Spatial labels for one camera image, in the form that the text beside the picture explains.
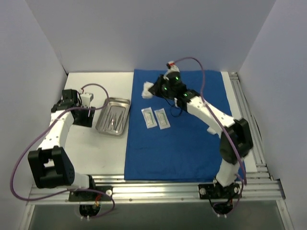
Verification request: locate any white gauze pad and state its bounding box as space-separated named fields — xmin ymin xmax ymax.
xmin=142 ymin=81 xmax=154 ymax=99
xmin=207 ymin=127 xmax=216 ymax=135

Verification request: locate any suture packet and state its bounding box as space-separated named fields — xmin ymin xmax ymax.
xmin=141 ymin=107 xmax=157 ymax=129
xmin=154 ymin=108 xmax=170 ymax=130

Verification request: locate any stainless steel tray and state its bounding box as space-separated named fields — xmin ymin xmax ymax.
xmin=95 ymin=97 xmax=131 ymax=136

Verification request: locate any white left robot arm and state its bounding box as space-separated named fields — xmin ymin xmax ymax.
xmin=27 ymin=89 xmax=97 ymax=201

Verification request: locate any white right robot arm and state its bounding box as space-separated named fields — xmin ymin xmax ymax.
xmin=142 ymin=71 xmax=253 ymax=198

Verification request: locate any blue surgical drape cloth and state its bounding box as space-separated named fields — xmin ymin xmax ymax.
xmin=124 ymin=69 xmax=222 ymax=182

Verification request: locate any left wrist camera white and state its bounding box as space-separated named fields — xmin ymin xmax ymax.
xmin=80 ymin=92 xmax=94 ymax=108

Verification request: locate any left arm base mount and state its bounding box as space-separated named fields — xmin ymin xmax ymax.
xmin=68 ymin=185 xmax=115 ymax=220

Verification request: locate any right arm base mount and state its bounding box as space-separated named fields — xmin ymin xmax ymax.
xmin=198 ymin=183 xmax=242 ymax=218

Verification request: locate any aluminium right rail frame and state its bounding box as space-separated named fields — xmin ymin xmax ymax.
xmin=229 ymin=72 xmax=272 ymax=180

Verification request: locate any aluminium rail frame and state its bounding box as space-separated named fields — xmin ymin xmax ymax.
xmin=229 ymin=72 xmax=272 ymax=180
xmin=20 ymin=173 xmax=293 ymax=230

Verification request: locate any aluminium front rail frame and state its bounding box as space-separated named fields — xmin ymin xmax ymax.
xmin=20 ymin=173 xmax=293 ymax=230

